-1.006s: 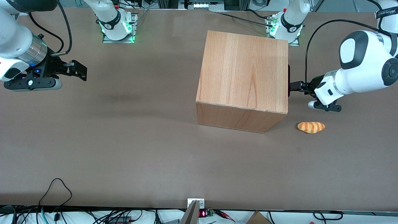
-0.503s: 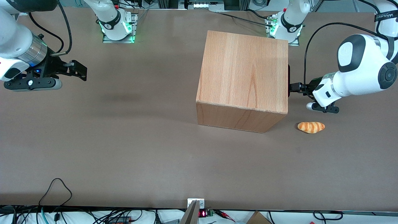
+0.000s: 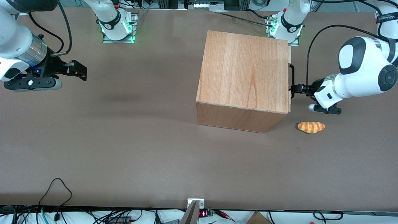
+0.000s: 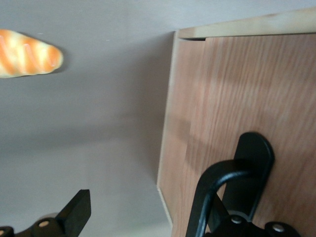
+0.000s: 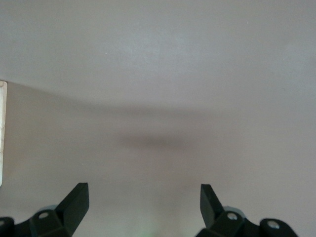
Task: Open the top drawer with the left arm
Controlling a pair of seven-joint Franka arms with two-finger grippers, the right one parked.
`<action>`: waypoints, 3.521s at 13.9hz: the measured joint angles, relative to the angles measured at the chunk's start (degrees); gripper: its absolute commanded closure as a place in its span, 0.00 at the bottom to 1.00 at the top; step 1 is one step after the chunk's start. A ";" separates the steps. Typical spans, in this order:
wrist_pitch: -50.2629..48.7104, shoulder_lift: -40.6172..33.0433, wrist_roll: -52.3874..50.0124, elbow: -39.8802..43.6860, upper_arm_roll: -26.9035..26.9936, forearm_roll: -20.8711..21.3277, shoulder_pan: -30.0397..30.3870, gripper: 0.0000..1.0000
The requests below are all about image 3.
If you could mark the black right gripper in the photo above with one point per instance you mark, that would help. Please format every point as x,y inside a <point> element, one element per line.
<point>51,67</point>

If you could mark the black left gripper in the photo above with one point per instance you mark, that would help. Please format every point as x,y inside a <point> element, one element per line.
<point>314,86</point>

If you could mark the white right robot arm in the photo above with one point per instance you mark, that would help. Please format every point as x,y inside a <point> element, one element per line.
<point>15,40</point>

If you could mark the light wooden drawer cabinet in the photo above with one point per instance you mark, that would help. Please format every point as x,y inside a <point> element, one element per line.
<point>242,71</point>

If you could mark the orange striped croissant bread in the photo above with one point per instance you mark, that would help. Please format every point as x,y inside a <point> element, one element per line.
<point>311,127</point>

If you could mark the lit white device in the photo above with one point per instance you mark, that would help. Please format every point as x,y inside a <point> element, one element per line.
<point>206,4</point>

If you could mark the brown cardboard piece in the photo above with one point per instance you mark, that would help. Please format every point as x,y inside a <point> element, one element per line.
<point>258,218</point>

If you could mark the red digit display module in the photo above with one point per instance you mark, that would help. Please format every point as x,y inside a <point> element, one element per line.
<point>203,213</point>

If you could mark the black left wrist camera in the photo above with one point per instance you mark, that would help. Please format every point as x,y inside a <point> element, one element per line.
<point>326,109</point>

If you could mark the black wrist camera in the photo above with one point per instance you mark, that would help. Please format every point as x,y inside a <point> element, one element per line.
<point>31,84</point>
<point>326,109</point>

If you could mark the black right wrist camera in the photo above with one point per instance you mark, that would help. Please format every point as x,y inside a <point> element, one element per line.
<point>31,84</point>

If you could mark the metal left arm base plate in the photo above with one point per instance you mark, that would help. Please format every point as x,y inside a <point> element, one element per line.
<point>293,42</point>

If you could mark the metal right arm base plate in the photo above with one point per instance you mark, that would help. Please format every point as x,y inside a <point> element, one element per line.
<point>134,28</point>

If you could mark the small metal bracket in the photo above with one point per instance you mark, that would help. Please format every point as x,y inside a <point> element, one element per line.
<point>201,202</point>

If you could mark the grey wooden post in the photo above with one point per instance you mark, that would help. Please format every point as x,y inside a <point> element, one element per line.
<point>190,214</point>

